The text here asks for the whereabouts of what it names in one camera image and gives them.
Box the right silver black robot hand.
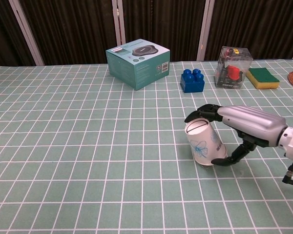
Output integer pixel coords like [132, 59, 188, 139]
[184, 103, 288, 167]

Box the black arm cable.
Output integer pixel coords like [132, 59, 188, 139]
[282, 160, 293, 188]

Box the dark pleated screen panel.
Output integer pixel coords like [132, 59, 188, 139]
[122, 0, 207, 62]
[204, 0, 293, 61]
[0, 0, 37, 68]
[19, 0, 119, 66]

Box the teal cardboard product box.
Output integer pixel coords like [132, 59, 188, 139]
[105, 39, 171, 91]

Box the blue toy building block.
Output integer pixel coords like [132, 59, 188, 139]
[180, 69, 206, 94]

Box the clear box with red toy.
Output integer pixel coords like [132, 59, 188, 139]
[214, 45, 254, 90]

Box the white printed paper cup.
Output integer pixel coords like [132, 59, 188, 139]
[185, 120, 228, 167]

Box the green checked tablecloth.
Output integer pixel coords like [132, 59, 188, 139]
[0, 58, 293, 234]

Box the green and yellow sponge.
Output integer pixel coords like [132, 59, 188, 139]
[245, 67, 280, 90]

